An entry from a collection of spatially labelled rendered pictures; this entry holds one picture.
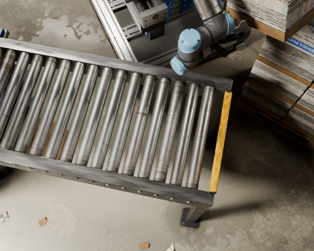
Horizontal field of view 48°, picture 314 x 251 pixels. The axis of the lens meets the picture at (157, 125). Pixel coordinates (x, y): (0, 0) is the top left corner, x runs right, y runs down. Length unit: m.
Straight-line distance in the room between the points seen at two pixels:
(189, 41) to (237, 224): 1.30
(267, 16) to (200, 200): 0.72
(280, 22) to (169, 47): 1.10
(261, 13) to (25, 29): 1.89
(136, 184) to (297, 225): 1.20
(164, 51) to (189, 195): 1.17
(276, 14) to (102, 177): 0.88
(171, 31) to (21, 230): 1.54
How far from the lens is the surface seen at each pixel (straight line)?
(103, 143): 1.46
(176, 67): 1.34
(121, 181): 1.40
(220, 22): 1.30
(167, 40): 2.35
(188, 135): 1.45
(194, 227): 2.18
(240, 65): 2.55
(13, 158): 1.54
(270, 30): 1.40
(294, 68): 1.81
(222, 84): 1.55
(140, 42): 2.35
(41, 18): 2.86
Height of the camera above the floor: 2.17
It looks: 70 degrees down
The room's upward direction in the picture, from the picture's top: 3 degrees counter-clockwise
